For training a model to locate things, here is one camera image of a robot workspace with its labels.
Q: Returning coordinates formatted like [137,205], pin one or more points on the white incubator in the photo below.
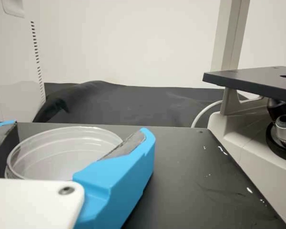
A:
[14,64]

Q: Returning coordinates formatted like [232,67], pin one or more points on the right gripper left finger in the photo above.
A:
[2,140]

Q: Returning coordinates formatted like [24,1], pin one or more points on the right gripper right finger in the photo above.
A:
[124,181]

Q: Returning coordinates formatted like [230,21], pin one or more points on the petri dish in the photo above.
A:
[59,155]

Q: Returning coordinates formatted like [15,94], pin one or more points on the cream microscope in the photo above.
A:
[257,133]

